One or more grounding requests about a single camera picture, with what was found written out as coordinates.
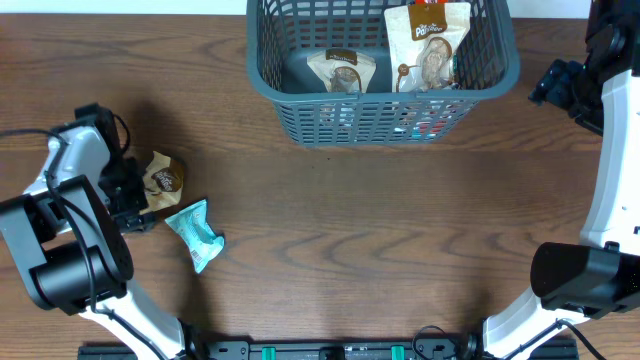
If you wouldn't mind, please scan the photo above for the beige brown snack bag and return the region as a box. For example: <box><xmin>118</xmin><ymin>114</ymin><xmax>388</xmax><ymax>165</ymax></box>
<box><xmin>307</xmin><ymin>48</ymin><xmax>377</xmax><ymax>93</ymax></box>
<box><xmin>141</xmin><ymin>151</ymin><xmax>185</xmax><ymax>214</ymax></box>

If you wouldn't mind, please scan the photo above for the teal white small packet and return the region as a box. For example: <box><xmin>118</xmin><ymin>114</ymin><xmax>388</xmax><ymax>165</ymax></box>
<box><xmin>165</xmin><ymin>199</ymin><xmax>225</xmax><ymax>274</ymax></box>

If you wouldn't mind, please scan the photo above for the red yellow spaghetti packet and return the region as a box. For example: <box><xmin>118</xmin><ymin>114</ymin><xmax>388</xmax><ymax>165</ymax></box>
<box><xmin>414</xmin><ymin>0</ymin><xmax>449</xmax><ymax>5</ymax></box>

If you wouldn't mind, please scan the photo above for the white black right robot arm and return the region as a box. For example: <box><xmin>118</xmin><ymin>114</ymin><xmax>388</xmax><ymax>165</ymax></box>
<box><xmin>457</xmin><ymin>0</ymin><xmax>639</xmax><ymax>359</ymax></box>

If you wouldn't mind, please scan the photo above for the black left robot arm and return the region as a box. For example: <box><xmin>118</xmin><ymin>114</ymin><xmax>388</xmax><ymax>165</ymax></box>
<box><xmin>1</xmin><ymin>103</ymin><xmax>210</xmax><ymax>359</ymax></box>

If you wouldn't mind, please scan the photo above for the grey plastic mesh basket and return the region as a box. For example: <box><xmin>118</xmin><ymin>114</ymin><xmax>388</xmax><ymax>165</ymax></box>
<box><xmin>247</xmin><ymin>0</ymin><xmax>520</xmax><ymax>147</ymax></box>

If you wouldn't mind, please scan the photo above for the black camera cable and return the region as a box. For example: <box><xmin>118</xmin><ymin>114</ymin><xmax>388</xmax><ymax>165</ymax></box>
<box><xmin>0</xmin><ymin>128</ymin><xmax>66</xmax><ymax>146</ymax></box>

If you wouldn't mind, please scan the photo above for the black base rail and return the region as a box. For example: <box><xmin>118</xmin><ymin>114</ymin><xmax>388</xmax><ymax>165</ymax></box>
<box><xmin>77</xmin><ymin>338</ymin><xmax>579</xmax><ymax>360</ymax></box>

